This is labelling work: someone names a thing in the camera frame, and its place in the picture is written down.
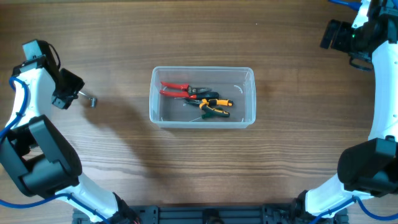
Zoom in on silver socket wrench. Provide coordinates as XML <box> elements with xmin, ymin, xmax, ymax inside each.
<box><xmin>79</xmin><ymin>90</ymin><xmax>97</xmax><ymax>108</ymax></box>

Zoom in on red handled pruning shears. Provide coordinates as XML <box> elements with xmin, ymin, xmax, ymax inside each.
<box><xmin>159</xmin><ymin>82</ymin><xmax>210</xmax><ymax>98</ymax></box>

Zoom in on orange black pliers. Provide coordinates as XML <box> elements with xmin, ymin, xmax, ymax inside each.
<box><xmin>185</xmin><ymin>99</ymin><xmax>234</xmax><ymax>118</ymax></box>

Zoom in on green handled screwdriver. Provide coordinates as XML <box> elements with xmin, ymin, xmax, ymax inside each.
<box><xmin>191</xmin><ymin>113</ymin><xmax>215</xmax><ymax>122</ymax></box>

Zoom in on black red screwdriver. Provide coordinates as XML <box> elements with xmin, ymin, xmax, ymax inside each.
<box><xmin>175</xmin><ymin>91</ymin><xmax>219</xmax><ymax>100</ymax></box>

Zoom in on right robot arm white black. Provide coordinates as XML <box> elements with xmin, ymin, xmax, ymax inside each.
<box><xmin>289</xmin><ymin>0</ymin><xmax>397</xmax><ymax>223</ymax></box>

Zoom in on clear plastic container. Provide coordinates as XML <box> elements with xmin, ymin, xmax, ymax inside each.
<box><xmin>149</xmin><ymin>66</ymin><xmax>256</xmax><ymax>129</ymax></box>

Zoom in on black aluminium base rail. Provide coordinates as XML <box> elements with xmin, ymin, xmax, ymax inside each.
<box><xmin>72</xmin><ymin>202</ymin><xmax>348</xmax><ymax>224</ymax></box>

